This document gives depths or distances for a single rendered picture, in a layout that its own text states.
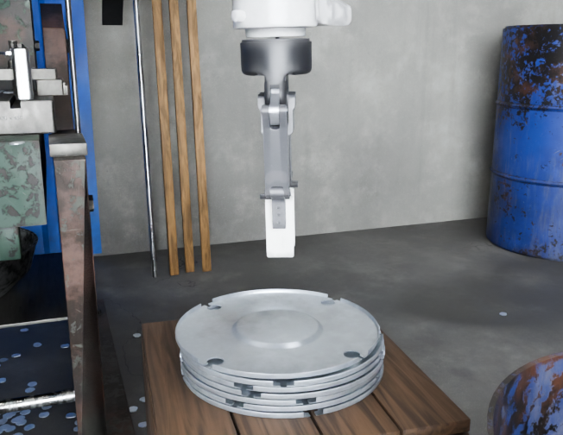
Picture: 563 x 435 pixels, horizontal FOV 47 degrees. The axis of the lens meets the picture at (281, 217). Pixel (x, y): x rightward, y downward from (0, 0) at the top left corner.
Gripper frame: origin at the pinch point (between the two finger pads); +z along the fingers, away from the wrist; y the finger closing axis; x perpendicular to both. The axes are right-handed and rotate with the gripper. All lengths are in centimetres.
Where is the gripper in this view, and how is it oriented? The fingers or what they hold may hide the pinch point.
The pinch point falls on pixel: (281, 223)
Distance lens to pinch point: 73.0
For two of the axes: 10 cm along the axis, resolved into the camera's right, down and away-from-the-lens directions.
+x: 10.0, -0.1, -0.6
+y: -0.5, 2.7, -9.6
